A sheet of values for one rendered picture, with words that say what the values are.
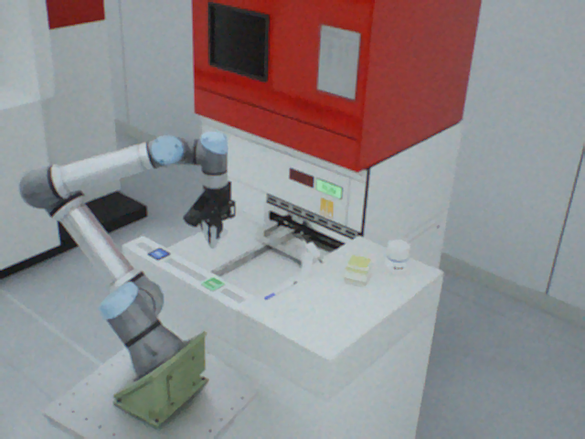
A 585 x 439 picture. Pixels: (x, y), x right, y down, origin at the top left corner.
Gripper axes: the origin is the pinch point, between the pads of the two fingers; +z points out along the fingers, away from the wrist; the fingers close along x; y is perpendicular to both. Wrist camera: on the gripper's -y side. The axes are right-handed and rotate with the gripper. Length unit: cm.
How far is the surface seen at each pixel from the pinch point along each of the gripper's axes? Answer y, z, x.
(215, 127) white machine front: 59, -7, 58
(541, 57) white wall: 207, -24, -14
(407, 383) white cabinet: 44, 54, -50
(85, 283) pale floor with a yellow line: 51, 111, 156
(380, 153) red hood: 67, -15, -15
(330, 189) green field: 58, 1, -1
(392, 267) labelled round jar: 45, 11, -38
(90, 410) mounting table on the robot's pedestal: -50, 29, -5
